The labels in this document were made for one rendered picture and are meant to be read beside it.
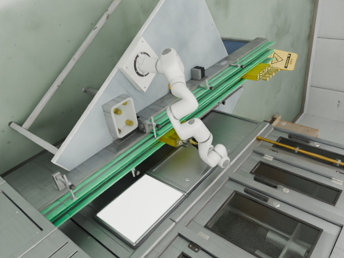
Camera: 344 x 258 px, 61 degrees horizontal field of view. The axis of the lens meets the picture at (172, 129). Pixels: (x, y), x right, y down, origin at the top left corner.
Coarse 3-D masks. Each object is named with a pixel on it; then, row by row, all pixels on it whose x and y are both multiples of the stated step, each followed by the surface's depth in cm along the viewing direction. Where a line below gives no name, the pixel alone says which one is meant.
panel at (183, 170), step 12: (168, 156) 202; (180, 156) 201; (192, 156) 200; (156, 168) 194; (168, 168) 192; (180, 168) 191; (192, 168) 189; (204, 168) 188; (168, 180) 182; (180, 180) 181; (192, 180) 180; (108, 204) 171; (96, 216) 165; (108, 228) 159
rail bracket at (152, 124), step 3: (144, 120) 191; (147, 120) 190; (153, 120) 186; (144, 123) 191; (147, 123) 190; (150, 123) 187; (153, 123) 186; (153, 126) 187; (156, 126) 184; (159, 126) 184; (153, 129) 189; (156, 138) 192
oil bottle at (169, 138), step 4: (164, 136) 197; (168, 136) 196; (172, 136) 196; (176, 136) 195; (160, 140) 201; (164, 140) 198; (168, 140) 195; (172, 140) 193; (176, 140) 191; (180, 140) 192; (172, 144) 195; (176, 144) 192
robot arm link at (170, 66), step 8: (168, 48) 163; (160, 56) 163; (168, 56) 158; (176, 56) 158; (168, 64) 154; (176, 64) 154; (168, 72) 154; (176, 72) 155; (168, 80) 160; (176, 80) 155; (184, 80) 158
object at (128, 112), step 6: (120, 102) 177; (132, 102) 184; (114, 108) 174; (120, 108) 188; (126, 108) 190; (132, 108) 187; (114, 114) 185; (126, 114) 193; (132, 114) 190; (114, 120) 177; (120, 120) 191; (132, 120) 194; (120, 126) 192; (126, 126) 193; (132, 126) 193; (126, 132) 188
